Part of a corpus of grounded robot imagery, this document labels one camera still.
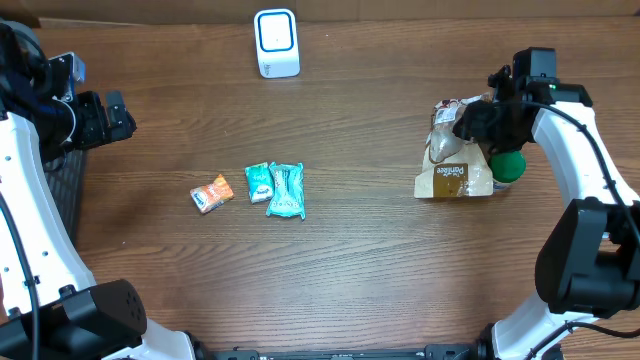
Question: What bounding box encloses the green lid jar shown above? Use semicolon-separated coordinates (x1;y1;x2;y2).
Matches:
488;151;527;192

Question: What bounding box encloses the beige brown snack bag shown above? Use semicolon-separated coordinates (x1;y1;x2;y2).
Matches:
414;93;494;199

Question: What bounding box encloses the orange snack packet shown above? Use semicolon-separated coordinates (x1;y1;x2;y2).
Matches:
190;174;234;214

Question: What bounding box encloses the small teal white packet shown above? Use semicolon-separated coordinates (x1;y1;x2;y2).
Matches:
245;162;274;204

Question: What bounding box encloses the teal snack packet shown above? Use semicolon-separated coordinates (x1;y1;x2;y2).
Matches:
266;162;306;221

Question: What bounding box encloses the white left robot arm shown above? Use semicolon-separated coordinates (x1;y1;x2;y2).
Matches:
1;21;208;359

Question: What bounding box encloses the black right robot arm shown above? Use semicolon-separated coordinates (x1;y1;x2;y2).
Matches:
425;47;639;360

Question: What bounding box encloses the white barcode scanner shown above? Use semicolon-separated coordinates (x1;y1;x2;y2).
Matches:
254;8;301;79

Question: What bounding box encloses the grey plastic mesh basket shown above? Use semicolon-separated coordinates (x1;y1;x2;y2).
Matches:
0;19;89;246

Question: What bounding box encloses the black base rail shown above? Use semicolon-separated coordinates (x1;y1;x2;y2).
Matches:
211;344;483;360

